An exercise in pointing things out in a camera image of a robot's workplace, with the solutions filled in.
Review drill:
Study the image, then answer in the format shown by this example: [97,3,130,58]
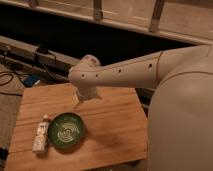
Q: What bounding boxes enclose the green ceramic bowl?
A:
[48,112,85,149]

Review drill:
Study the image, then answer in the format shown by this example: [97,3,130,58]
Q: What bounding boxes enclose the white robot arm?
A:
[68,45,213,171]

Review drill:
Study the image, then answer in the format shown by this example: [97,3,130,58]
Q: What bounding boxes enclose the black cable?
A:
[0,49,61,98]

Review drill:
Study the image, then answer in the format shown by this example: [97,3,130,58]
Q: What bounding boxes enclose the white plastic bottle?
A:
[32,114,51,154]

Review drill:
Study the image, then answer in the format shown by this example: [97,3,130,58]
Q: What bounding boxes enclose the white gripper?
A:
[72,87,98,108]

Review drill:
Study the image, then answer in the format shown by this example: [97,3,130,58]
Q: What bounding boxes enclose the wooden table board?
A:
[5,84,147,171]

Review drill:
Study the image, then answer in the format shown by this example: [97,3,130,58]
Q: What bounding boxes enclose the blue object on floor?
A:
[23,75,40,87]

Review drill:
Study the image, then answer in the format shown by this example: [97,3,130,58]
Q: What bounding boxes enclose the white window frame rail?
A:
[0,0,213,45]

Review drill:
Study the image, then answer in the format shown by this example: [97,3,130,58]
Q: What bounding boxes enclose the black power adapter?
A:
[35,46,50,55]

